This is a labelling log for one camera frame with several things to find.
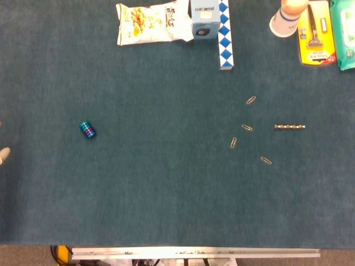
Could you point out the blue white snake puzzle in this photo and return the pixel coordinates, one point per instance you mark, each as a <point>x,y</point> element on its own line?
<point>226,41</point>

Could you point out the white paper cup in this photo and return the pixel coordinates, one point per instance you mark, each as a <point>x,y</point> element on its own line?
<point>284,25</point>

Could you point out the green wet wipes pack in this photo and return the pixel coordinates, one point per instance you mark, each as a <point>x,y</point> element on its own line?
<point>345,36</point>

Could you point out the metal paper clip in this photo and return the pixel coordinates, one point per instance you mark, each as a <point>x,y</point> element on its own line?
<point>247,127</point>
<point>251,100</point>
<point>233,142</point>
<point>266,160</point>

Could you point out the light blue speaker box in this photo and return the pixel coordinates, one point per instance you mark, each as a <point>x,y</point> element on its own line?
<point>205,25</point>

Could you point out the aluminium profile rail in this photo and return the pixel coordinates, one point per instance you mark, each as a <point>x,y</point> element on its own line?
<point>194,252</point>

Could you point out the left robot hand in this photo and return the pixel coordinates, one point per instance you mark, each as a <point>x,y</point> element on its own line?
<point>4,155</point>

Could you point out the peach egg-shaped object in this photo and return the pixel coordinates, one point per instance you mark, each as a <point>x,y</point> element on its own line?
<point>294,7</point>

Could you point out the teal felt table cloth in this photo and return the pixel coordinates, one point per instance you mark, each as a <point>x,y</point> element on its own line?
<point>166,180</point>

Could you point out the yellow part under table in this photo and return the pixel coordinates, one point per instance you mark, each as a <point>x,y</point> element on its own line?
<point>64,255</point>

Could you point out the white peanut snack bag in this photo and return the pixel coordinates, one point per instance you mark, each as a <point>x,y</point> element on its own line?
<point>155,25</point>

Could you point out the yellow razor blister pack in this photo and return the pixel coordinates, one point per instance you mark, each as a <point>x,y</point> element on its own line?
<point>316,36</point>

